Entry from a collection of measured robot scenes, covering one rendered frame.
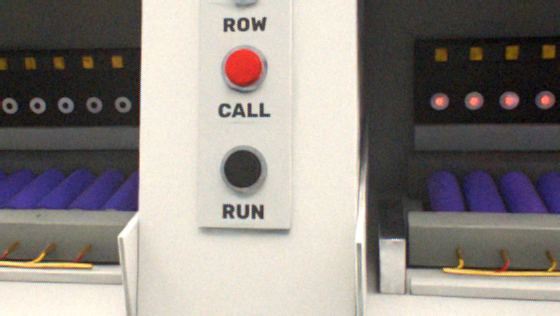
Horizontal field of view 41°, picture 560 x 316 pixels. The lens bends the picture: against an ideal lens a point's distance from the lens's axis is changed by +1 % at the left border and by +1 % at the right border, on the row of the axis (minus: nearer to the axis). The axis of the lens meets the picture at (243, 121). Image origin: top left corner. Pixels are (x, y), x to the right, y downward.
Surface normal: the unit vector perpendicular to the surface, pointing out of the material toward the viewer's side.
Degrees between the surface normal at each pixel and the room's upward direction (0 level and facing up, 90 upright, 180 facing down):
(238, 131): 90
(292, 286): 90
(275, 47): 90
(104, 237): 110
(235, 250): 90
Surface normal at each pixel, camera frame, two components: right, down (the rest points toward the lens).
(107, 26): -0.18, -0.07
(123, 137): -0.17, 0.28
